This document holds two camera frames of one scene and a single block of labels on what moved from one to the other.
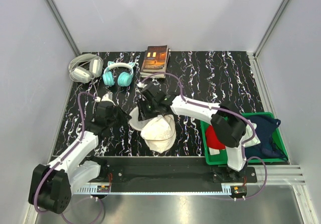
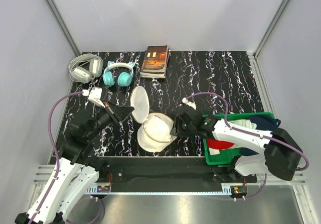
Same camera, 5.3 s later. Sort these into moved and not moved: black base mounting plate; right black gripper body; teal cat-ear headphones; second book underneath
Moved: right black gripper body
Not moved: teal cat-ear headphones; second book underneath; black base mounting plate
